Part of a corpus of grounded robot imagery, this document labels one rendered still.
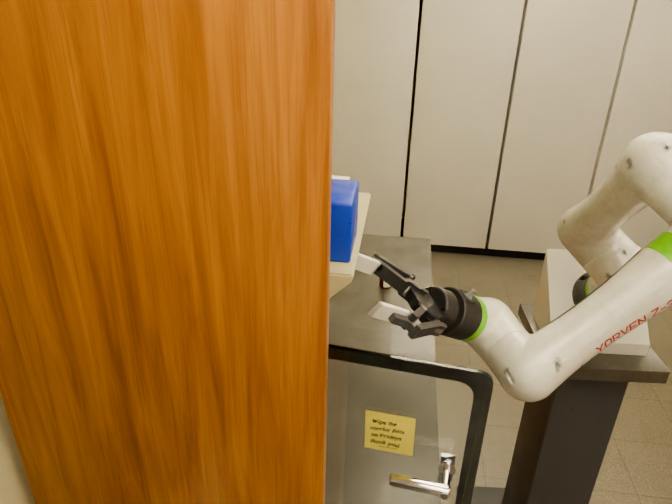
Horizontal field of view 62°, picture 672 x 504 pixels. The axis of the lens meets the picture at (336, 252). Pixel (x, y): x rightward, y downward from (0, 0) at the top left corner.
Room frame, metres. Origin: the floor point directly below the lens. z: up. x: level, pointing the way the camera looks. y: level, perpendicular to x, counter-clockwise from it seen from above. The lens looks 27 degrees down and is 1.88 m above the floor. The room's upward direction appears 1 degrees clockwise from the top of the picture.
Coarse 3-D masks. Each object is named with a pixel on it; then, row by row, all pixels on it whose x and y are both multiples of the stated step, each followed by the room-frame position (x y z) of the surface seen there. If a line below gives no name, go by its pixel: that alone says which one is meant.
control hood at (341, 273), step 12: (360, 192) 0.98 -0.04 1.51; (360, 204) 0.92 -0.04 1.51; (360, 216) 0.87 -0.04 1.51; (360, 228) 0.82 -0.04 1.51; (360, 240) 0.78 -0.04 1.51; (336, 264) 0.69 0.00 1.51; (348, 264) 0.70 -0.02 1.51; (336, 276) 0.67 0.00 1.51; (348, 276) 0.67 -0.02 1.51; (336, 288) 0.67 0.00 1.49
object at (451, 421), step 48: (336, 384) 0.66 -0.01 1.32; (384, 384) 0.64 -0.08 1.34; (432, 384) 0.63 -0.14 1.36; (480, 384) 0.61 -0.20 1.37; (336, 432) 0.66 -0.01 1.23; (432, 432) 0.63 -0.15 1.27; (480, 432) 0.61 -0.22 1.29; (336, 480) 0.66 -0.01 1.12; (384, 480) 0.64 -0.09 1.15; (432, 480) 0.62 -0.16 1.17
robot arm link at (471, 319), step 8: (448, 288) 0.91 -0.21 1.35; (456, 296) 0.89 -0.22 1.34; (464, 296) 0.88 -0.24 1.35; (472, 296) 0.89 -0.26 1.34; (464, 304) 0.87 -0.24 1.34; (472, 304) 0.88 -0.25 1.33; (480, 304) 0.90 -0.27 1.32; (464, 312) 0.86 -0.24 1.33; (472, 312) 0.87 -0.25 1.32; (480, 312) 0.88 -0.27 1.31; (456, 320) 0.86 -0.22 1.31; (464, 320) 0.85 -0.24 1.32; (472, 320) 0.86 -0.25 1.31; (480, 320) 0.88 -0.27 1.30; (448, 328) 0.86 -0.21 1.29; (456, 328) 0.85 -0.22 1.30; (464, 328) 0.85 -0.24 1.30; (472, 328) 0.86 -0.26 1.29; (448, 336) 0.87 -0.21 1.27; (456, 336) 0.86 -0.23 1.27; (464, 336) 0.87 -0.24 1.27
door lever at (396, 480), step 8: (440, 464) 0.62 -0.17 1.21; (448, 464) 0.62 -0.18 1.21; (440, 472) 0.62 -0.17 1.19; (448, 472) 0.61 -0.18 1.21; (392, 480) 0.59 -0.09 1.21; (400, 480) 0.59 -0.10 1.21; (408, 480) 0.59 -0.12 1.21; (416, 480) 0.59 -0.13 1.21; (424, 480) 0.59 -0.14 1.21; (448, 480) 0.59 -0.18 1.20; (408, 488) 0.58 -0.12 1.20; (416, 488) 0.58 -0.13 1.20; (424, 488) 0.58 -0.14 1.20; (432, 488) 0.58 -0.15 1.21; (440, 488) 0.58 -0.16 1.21; (448, 488) 0.58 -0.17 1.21; (440, 496) 0.57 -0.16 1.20; (448, 496) 0.57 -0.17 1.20
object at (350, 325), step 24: (384, 240) 1.97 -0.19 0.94; (408, 240) 1.97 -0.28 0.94; (408, 264) 1.77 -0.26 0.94; (360, 288) 1.60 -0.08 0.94; (408, 288) 1.60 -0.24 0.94; (336, 312) 1.45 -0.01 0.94; (360, 312) 1.45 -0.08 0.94; (336, 336) 1.32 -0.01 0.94; (360, 336) 1.33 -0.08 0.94; (384, 336) 1.33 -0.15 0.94; (432, 336) 1.33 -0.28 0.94; (432, 360) 1.22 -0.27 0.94
